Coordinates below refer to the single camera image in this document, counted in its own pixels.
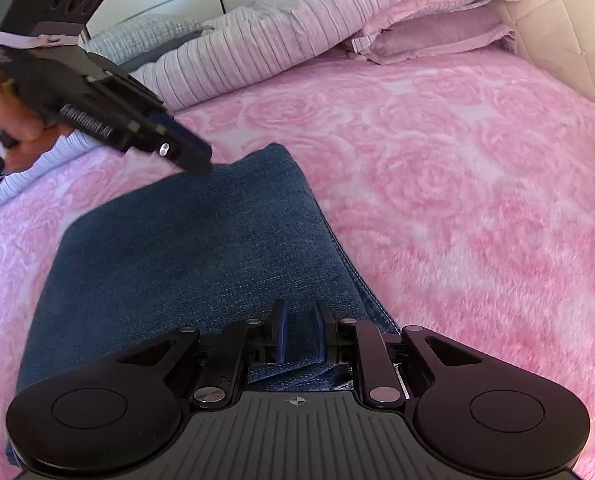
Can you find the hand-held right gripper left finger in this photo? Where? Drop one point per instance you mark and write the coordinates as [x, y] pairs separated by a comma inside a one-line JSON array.
[[280, 332]]

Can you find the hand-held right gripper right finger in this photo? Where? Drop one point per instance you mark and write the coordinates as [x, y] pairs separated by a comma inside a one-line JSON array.
[[320, 332]]

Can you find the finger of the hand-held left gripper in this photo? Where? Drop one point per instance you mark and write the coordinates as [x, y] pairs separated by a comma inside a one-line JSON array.
[[182, 152]]

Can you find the blue jeans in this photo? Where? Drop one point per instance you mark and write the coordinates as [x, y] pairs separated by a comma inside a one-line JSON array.
[[177, 260]]

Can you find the person's left hand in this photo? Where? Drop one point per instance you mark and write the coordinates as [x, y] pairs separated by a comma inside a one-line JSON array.
[[12, 120]]

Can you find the grey checked blanket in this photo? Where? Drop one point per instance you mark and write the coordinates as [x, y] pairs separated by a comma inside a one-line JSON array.
[[142, 35]]

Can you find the pale ribbed quilt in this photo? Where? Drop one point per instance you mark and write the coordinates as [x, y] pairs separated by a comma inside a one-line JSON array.
[[302, 20]]

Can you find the pink rose blanket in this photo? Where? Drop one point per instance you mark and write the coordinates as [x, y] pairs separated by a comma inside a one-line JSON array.
[[452, 185]]

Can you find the pink frilled pillow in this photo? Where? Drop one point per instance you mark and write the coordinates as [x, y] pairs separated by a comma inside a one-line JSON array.
[[437, 36], [452, 0]]

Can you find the white quilted headboard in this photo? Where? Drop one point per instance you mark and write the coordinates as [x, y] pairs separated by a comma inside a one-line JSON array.
[[567, 20]]

